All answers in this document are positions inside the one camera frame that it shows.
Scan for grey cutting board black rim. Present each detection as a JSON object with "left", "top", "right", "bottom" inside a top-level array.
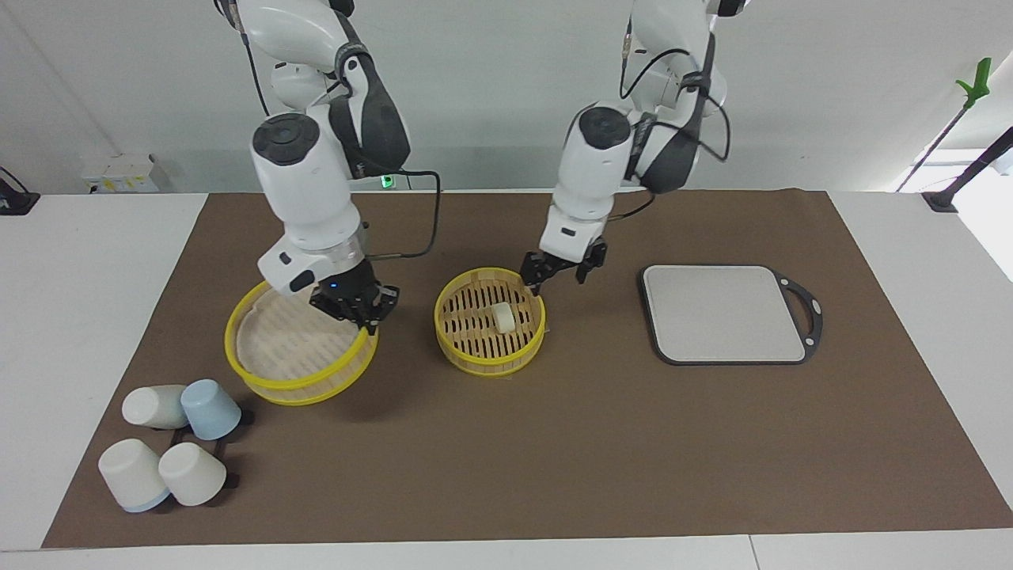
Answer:
[{"left": 638, "top": 264, "right": 824, "bottom": 367}]

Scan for brown table mat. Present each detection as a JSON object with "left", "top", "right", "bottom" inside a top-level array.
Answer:
[{"left": 41, "top": 188, "right": 1013, "bottom": 549}]

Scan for black camera stand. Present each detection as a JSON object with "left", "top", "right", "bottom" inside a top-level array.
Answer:
[{"left": 922, "top": 127, "right": 1013, "bottom": 214}]

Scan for white power box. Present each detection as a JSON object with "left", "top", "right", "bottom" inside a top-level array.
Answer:
[{"left": 82, "top": 154, "right": 172, "bottom": 194}]

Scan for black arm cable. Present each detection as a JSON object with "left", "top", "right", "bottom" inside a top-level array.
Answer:
[
  {"left": 366, "top": 169, "right": 442, "bottom": 260},
  {"left": 609, "top": 32, "right": 731, "bottom": 220}
]

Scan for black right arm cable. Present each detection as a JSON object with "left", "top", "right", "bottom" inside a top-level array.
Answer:
[{"left": 366, "top": 169, "right": 442, "bottom": 260}]

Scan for green clamp on rod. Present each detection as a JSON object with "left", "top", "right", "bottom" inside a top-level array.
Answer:
[{"left": 896, "top": 57, "right": 993, "bottom": 193}]

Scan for white cup with blue rim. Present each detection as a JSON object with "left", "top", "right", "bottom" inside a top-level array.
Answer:
[{"left": 98, "top": 439, "right": 172, "bottom": 514}]

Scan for light blue cup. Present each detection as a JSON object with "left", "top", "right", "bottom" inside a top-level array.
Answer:
[{"left": 180, "top": 379, "right": 242, "bottom": 442}]

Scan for plain white cup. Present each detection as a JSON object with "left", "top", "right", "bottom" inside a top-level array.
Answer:
[{"left": 158, "top": 442, "right": 228, "bottom": 507}]

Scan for black clamp mount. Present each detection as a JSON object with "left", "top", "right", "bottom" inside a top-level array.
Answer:
[{"left": 0, "top": 166, "right": 40, "bottom": 216}]

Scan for white cup lying sideways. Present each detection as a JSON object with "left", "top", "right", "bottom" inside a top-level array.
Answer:
[{"left": 121, "top": 385, "right": 191, "bottom": 431}]

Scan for yellow bamboo steamer lid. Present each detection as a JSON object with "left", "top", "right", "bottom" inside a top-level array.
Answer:
[{"left": 224, "top": 279, "right": 380, "bottom": 407}]

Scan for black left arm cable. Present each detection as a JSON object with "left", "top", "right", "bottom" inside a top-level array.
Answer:
[{"left": 609, "top": 32, "right": 731, "bottom": 220}]

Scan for yellow slatted steamer basket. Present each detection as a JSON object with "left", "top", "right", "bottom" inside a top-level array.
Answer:
[{"left": 434, "top": 267, "right": 547, "bottom": 378}]

